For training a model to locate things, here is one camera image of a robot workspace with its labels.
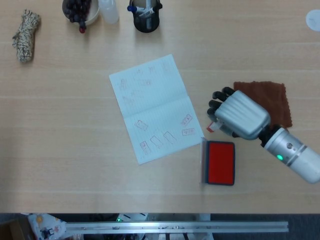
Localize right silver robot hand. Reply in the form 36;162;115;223
206;86;272;141

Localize red white rubber stamp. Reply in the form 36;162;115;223
206;120;222;133

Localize brown cloth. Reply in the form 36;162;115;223
233;80;294;129

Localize red ink pad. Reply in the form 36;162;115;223
205;141;236;187

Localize white stamped paper sheet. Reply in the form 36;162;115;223
108;53;204;166

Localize black mesh pen holder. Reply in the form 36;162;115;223
129;0;161;33

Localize black cap marker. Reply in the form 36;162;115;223
138;6;161;17

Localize clear plastic squeeze bottle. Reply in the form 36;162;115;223
98;0;120;25

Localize white bowl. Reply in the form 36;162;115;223
61;0;100;26

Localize pile of dark cherries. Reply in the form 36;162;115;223
63;0;92;23

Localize white printed bag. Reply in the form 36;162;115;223
26;213;68;240

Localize brown cardboard box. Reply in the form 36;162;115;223
0;216;32;240

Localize white round cable cover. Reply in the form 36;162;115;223
305;9;320;32

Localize aluminium rail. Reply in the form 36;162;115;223
65;220;289;234

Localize beige black rope bundle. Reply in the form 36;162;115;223
12;9;42;63

